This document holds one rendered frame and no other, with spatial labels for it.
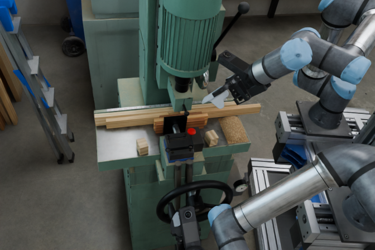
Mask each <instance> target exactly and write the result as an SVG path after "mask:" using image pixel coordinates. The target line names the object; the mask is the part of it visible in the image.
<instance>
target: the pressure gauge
mask: <svg viewBox="0 0 375 250"><path fill-rule="evenodd" d="M233 186H234V189H235V191H236V192H238V193H240V192H243V191H245V190H247V189H248V184H247V182H246V180H244V179H240V180H237V181H236V182H235V183H234V184H233ZM241 188H242V189H241Z"/></svg>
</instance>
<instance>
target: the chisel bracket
mask: <svg viewBox="0 0 375 250"><path fill-rule="evenodd" d="M167 90H168V92H169V96H170V100H171V104H172V107H173V110H174V112H180V111H184V109H183V106H182V105H183V104H184V105H185V107H186V109H187V110H191V107H192V103H193V95H192V93H191V90H190V87H189V88H188V91H187V92H185V93H179V92H177V91H176V90H175V76H174V75H170V76H168V83H167Z"/></svg>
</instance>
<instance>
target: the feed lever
mask: <svg viewBox="0 0 375 250"><path fill-rule="evenodd" d="M249 8H250V7H249V4H248V3H247V2H241V3H240V4H239V5H238V12H237V14H236V15H235V16H234V18H233V19H232V20H231V22H230V23H229V25H228V26H227V28H226V29H225V30H224V31H223V33H222V34H221V36H220V37H219V38H218V39H217V41H216V42H215V44H214V45H213V50H212V55H211V60H210V62H214V61H215V60H216V58H217V52H216V49H215V48H216V47H217V46H218V45H219V43H220V42H221V40H222V39H223V38H224V37H225V35H226V34H227V33H228V32H229V30H230V29H231V28H232V26H233V25H234V24H235V23H236V21H237V20H238V19H239V18H240V16H241V15H242V14H246V13H248V11H249Z"/></svg>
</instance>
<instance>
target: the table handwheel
mask: <svg viewBox="0 0 375 250"><path fill-rule="evenodd" d="M208 188H212V189H219V190H222V191H224V192H225V199H224V200H223V201H222V202H221V203H220V204H229V205H230V203H231V202H232V200H233V190H232V188H231V187H230V186H229V185H228V184H226V183H224V182H221V181H217V180H200V181H192V182H190V183H187V184H186V181H185V184H184V185H181V186H179V187H177V188H175V189H173V190H171V191H170V192H168V193H167V194H166V195H165V196H164V197H163V198H162V199H161V200H160V201H159V202H158V205H157V207H156V214H157V216H158V218H159V219H160V220H161V221H163V222H164V223H167V224H171V219H170V218H169V214H165V213H164V208H165V206H166V205H167V204H168V203H169V202H170V201H172V200H173V199H175V198H176V197H178V196H180V195H182V194H184V193H187V194H188V198H187V200H186V203H187V205H186V206H193V207H194V208H195V213H199V212H201V211H202V210H203V209H204V208H214V207H215V206H219V205H220V204H219V205H216V204H208V203H204V202H203V199H202V197H201V196H200V191H201V189H208ZM186 206H183V207H186ZM183 207H182V208H183ZM208 213H209V211H208V212H206V213H202V214H199V215H196V219H197V221H198V223H199V222H203V221H205V220H208Z"/></svg>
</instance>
